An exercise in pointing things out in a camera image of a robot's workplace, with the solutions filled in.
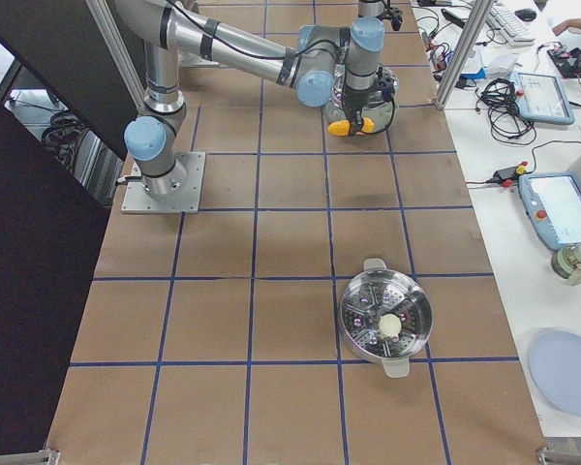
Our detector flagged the yellow corn cob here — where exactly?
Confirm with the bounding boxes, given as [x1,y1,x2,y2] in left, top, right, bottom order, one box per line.
[327,117,375,137]

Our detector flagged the stainless steel steamer basket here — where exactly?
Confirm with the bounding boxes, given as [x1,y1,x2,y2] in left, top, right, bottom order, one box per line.
[337,258,433,379]

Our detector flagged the brown paper table mat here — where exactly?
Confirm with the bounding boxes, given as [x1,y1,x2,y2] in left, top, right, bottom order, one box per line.
[47,2,542,464]

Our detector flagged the white steamed bun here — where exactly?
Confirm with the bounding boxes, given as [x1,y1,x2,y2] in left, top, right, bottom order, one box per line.
[379,314,402,338]

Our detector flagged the blue teach pendant near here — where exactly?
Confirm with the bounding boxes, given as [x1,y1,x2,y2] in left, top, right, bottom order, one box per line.
[518,171,581,251]

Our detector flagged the blue teach pendant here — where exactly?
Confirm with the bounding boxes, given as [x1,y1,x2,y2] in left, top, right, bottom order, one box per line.
[518,171,581,251]
[509,71,575,125]

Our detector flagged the blue teach pendant far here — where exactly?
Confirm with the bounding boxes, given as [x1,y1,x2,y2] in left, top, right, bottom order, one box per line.
[509,71,575,125]

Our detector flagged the glass jar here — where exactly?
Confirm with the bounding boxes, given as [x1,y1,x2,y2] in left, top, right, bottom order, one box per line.
[551,242,581,286]

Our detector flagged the white keyboard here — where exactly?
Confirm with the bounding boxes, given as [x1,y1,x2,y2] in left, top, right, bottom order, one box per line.
[486,3,535,47]

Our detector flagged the light blue plate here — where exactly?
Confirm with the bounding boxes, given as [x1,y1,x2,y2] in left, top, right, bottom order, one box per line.
[528,330,581,417]

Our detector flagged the black computer mouse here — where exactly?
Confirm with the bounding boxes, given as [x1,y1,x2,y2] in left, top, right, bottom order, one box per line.
[514,8,536,22]

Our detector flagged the tangled black cables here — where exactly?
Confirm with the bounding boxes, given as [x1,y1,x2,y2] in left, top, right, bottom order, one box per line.
[474,78,536,143]

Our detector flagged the aluminium frame post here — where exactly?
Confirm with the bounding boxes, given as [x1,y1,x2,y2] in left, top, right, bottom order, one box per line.
[435,0,493,110]

